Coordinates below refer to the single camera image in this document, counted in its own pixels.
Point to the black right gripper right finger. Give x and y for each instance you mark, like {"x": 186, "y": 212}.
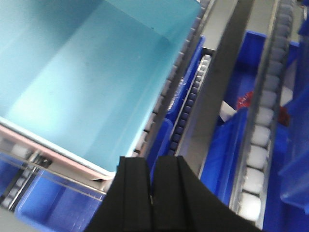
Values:
{"x": 181, "y": 203}

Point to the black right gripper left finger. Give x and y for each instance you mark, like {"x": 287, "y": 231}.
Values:
{"x": 127, "y": 205}

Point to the light blue plastic box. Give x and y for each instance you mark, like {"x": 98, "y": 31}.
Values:
{"x": 32, "y": 26}

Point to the blue bin lower shelf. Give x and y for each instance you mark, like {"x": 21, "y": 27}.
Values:
{"x": 60, "y": 207}

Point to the roller track right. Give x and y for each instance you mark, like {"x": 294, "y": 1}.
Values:
{"x": 249, "y": 191}

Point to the roller track middle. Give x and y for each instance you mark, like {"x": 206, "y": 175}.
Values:
{"x": 188, "y": 104}

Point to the white paper in bin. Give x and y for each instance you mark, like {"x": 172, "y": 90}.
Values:
{"x": 226, "y": 111}

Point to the blue bin upper right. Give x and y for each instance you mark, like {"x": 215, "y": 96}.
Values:
{"x": 287, "y": 207}

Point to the red item in bin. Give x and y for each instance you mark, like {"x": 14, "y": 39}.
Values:
{"x": 245, "y": 101}

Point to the roller track near box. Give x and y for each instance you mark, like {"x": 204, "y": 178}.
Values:
{"x": 152, "y": 127}

